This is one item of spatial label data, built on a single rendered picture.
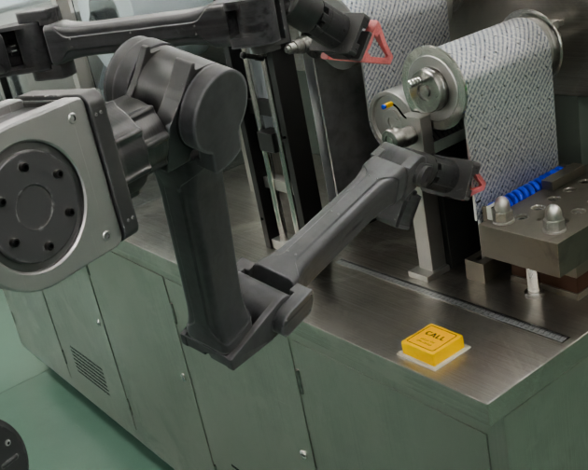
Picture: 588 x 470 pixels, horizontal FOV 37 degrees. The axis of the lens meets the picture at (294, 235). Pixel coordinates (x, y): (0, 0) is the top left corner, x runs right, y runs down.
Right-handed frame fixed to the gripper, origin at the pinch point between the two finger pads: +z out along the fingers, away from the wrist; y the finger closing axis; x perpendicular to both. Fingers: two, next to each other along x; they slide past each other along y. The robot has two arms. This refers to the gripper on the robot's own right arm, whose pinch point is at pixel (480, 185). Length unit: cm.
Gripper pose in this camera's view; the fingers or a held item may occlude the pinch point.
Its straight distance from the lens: 154.8
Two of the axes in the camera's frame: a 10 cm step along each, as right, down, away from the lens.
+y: 6.1, 2.0, -7.7
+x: 2.3, -9.7, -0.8
